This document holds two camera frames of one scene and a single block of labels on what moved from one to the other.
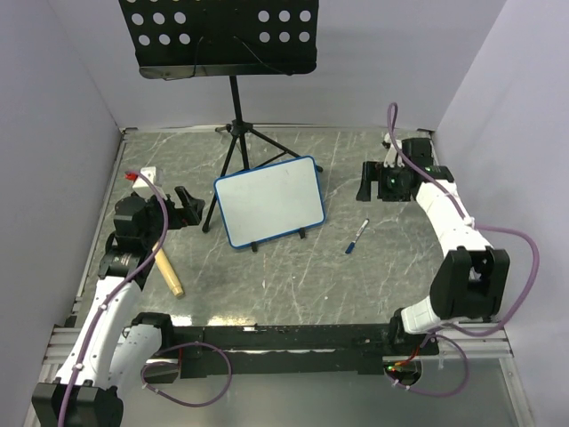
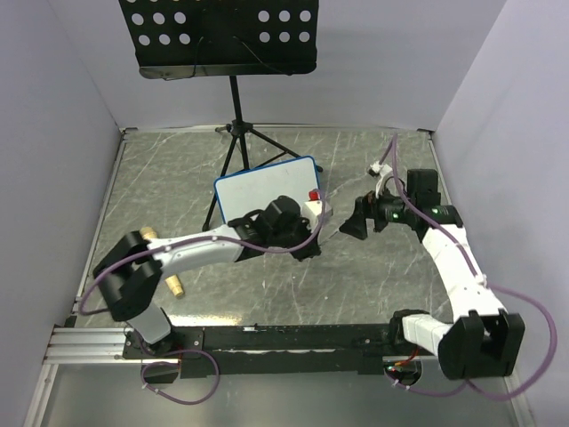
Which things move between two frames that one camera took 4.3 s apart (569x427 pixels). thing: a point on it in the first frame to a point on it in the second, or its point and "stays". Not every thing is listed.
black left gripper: (190, 210) to (312, 250)
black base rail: (288, 350) stays
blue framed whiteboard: (270, 201) stays
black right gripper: (372, 172) to (356, 225)
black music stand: (178, 39) stays
